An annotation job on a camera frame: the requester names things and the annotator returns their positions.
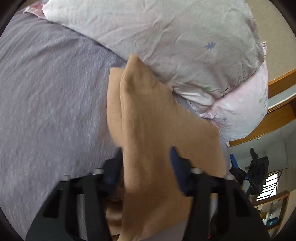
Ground tan shirt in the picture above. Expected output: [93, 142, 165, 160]
[107, 55, 226, 240]

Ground bright curtained window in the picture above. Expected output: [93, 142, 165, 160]
[256, 171, 282, 201]

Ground wooden shelf unit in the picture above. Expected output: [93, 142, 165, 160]
[252, 190, 290, 238]

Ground lavender bed sheet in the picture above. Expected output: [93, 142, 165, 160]
[0, 9, 232, 241]

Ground pink star print pillow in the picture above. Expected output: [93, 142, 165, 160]
[23, 0, 270, 142]

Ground white tree print pillow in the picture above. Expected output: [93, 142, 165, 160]
[41, 0, 266, 107]

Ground wooden headboard frame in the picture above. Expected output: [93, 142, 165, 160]
[230, 69, 295, 147]

